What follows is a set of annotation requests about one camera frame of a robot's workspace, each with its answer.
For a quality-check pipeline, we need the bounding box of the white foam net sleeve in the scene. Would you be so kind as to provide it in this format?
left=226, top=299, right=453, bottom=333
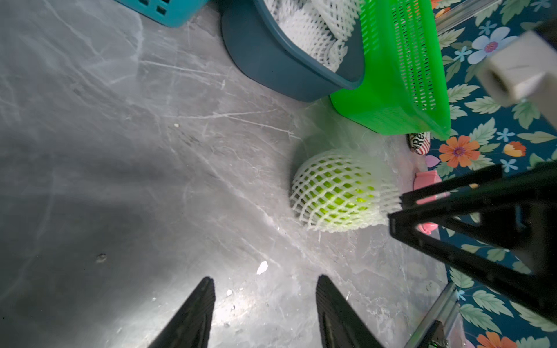
left=290, top=149, right=402, bottom=233

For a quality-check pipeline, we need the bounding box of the bright green plastic basket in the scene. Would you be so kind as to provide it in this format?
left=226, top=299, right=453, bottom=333
left=330, top=0, right=451, bottom=140

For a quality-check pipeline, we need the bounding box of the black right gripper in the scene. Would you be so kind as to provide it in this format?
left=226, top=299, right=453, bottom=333
left=389, top=162, right=556, bottom=322

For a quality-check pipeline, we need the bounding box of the pile of white foam nets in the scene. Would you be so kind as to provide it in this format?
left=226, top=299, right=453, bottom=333
left=264, top=0, right=365, bottom=73

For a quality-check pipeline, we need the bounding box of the pink alarm clock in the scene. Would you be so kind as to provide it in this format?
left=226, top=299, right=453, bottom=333
left=412, top=169, right=450, bottom=236

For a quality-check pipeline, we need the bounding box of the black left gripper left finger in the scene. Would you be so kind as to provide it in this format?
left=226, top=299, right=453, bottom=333
left=148, top=276, right=216, bottom=348

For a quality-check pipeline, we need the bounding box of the grey bin of nets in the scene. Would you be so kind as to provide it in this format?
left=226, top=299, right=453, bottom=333
left=221, top=1, right=365, bottom=102

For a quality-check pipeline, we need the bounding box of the teal plastic basket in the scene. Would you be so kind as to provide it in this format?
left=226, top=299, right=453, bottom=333
left=117, top=0, right=208, bottom=28

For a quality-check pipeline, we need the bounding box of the green custard apple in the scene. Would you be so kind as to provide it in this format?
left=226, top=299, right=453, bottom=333
left=290, top=152, right=381, bottom=232

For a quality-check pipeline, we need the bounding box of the striped drink can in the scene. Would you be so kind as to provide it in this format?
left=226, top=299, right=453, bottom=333
left=407, top=132, right=431, bottom=156

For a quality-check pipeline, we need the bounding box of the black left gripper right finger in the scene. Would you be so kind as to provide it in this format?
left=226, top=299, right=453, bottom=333
left=316, top=275, right=382, bottom=347

